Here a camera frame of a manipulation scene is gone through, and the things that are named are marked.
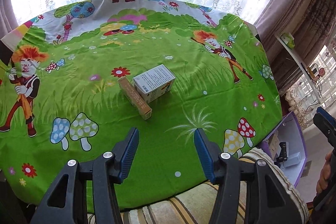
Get person's right hand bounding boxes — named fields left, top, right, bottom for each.
left=316, top=151, right=336, bottom=194

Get slim orange box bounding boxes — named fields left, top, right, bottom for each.
left=118, top=76, right=153, bottom=120

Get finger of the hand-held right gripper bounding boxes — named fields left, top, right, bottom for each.
left=313, top=107, right=336, bottom=147

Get white box black text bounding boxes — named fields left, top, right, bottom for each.
left=283, top=153, right=302, bottom=167

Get cartoon printed green bed sheet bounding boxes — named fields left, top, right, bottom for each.
left=0, top=0, right=282, bottom=209

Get brown pleated curtain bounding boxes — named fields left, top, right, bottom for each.
left=0, top=0, right=21, bottom=35

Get white box orange print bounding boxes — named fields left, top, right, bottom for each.
left=133, top=64, right=176, bottom=104

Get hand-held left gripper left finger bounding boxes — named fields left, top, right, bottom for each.
left=31, top=127, right=140, bottom=224

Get purple cardboard box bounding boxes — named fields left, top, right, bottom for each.
left=259, top=111, right=307, bottom=188

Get yellow power strip with plugs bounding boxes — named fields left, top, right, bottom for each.
left=308, top=63, right=326, bottom=80

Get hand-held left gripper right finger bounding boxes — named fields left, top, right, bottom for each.
left=194, top=128, right=302, bottom=224

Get white bar table chrome stand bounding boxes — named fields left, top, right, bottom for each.
left=275, top=34, right=323, bottom=104

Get black cables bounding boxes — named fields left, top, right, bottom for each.
left=302, top=74, right=324, bottom=109

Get green tissue pack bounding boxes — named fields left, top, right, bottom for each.
left=280, top=32, right=295, bottom=50

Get embroidered sheer curtain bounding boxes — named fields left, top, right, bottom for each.
left=285, top=43, right=336, bottom=130

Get striped plush blanket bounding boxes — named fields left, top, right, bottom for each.
left=87, top=148, right=309, bottom=224

